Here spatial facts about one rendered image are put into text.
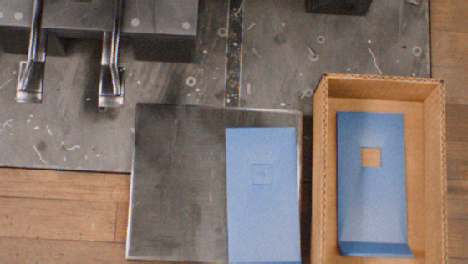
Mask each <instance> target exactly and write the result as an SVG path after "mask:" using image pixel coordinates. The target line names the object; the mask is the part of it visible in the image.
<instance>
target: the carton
mask: <svg viewBox="0 0 468 264"><path fill-rule="evenodd" d="M338 111H353V112H374V113H393V114H404V146H405V174H406V201H407V214H406V230H407V245H409V248H410V249H411V251H412V253H413V254H414V259H408V258H383V257H359V256H342V254H341V252H340V250H339V248H338V197H337V112H338ZM361 154H362V167H378V168H381V159H380V149H362V148H361ZM310 264H448V239H447V205H446V171H445V80H444V79H426V78H411V77H399V76H373V75H359V74H335V73H323V75H322V76H321V78H320V81H319V83H318V85H317V87H316V89H315V92H314V94H313V158H312V197H311V236H310Z"/></svg>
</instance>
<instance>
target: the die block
mask: <svg viewBox="0 0 468 264"><path fill-rule="evenodd" d="M30 33H31V30H26V29H20V30H13V29H0V46H1V48H2V49H3V52H4V53H11V54H25V55H28V54H29V47H30ZM120 37H121V41H130V44H131V47H132V52H133V57H134V61H141V62H168V63H193V64H194V63H196V45H197V33H196V39H191V38H154V37H141V36H128V35H120ZM68 38H95V39H104V34H102V33H64V32H51V31H49V36H48V50H47V56H50V57H63V58H66V57H67V52H68Z"/></svg>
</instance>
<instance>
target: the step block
mask: <svg viewBox="0 0 468 264"><path fill-rule="evenodd" d="M372 2H373V0H306V13H329V14H342V15H354V16H365V15H366V13H367V12H368V9H369V7H370V5H371V4H372Z"/></svg>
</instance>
